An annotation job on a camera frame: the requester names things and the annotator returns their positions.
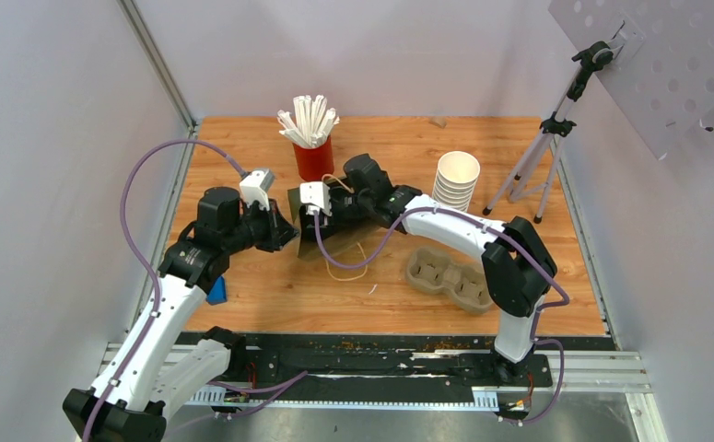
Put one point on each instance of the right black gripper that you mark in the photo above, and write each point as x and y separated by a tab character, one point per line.
333	192

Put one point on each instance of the stack of white paper cups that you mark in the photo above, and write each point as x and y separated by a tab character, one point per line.
456	177

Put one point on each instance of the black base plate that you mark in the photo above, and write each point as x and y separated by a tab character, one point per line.
383	368

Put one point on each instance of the brown cardboard cup carrier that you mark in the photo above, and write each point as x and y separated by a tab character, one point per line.
434	272

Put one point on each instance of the blue toy brick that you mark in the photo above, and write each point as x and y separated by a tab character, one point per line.
218	293

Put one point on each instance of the grey perforated panel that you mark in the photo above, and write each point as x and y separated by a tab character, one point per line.
662	77

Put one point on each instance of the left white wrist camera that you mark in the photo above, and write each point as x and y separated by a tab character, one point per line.
255	186

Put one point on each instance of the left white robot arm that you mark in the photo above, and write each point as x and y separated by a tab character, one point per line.
134	398

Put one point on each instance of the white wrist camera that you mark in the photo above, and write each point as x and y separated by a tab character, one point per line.
255	186
315	198

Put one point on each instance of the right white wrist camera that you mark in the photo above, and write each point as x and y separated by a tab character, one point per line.
315	198

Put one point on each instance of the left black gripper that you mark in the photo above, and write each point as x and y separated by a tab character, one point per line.
286	231

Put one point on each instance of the green paper bag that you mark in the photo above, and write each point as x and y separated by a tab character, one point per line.
339	235

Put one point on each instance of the grey tripod stand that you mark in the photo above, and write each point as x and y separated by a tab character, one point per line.
552	131

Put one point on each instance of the white wrapped straws bundle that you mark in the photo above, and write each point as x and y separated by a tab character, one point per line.
310	123

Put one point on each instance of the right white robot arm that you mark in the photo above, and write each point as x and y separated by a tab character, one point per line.
518	267

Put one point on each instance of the red cup holder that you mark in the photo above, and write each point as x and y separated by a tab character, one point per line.
313	163

